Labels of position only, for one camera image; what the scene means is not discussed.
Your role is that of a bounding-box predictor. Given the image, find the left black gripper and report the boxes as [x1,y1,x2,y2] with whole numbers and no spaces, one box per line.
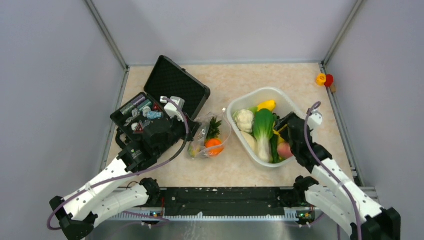
[156,111,203,156]

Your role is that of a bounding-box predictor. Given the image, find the toy pineapple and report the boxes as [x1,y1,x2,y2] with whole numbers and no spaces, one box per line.
[206,117,222,141]

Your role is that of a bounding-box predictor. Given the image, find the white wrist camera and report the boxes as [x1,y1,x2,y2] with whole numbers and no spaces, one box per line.
[160,96,185,122]
[307,108,324,130]

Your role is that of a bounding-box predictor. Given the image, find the black poker chip case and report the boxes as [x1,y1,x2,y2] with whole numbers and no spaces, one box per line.
[110,55,211,158]

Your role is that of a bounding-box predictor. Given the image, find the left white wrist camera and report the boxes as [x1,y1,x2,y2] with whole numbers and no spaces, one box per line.
[160,96,185,122]

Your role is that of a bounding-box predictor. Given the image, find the yellow-green toy mango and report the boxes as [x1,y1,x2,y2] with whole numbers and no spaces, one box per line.
[187,144,199,158]

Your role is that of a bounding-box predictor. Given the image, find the white oval plastic basket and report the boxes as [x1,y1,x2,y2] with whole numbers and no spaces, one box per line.
[227,87,306,168]

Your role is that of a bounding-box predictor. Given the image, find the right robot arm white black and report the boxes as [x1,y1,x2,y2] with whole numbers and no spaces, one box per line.
[274,112,401,240]

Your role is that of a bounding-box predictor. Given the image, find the green toy bok choy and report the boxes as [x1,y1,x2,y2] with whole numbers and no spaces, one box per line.
[253,109,275,162]

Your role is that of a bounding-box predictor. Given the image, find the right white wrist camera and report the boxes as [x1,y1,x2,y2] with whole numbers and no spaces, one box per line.
[307,108,324,130]

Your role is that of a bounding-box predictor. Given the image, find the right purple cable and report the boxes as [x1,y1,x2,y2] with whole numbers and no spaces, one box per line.
[304,101,364,240]

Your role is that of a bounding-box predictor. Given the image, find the yellow toy bell pepper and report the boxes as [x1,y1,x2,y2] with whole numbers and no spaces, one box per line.
[273,123,287,144]

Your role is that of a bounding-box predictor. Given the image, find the orange toy piece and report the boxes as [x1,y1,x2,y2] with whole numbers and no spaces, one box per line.
[315,73,327,86]

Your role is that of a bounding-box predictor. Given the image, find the white toy cauliflower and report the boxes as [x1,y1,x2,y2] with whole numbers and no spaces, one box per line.
[234,109,255,134]

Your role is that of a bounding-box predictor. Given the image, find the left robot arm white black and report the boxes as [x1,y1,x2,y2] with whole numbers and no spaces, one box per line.
[47,116,200,240]

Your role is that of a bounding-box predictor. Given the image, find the orange toy tangerine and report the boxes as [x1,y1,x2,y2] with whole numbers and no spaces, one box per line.
[205,138,224,157]

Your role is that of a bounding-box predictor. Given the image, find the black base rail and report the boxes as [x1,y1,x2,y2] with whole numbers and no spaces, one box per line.
[142,186,329,220]

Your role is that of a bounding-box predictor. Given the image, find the clear pink-dotted zip bag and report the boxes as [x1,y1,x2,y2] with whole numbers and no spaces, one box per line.
[187,108,233,159]

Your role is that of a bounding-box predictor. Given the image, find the red toy piece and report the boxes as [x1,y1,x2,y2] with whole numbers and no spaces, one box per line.
[324,74,334,88]

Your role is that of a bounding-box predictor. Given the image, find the pink toy peach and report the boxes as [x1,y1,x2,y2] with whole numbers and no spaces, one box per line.
[277,142,293,159]

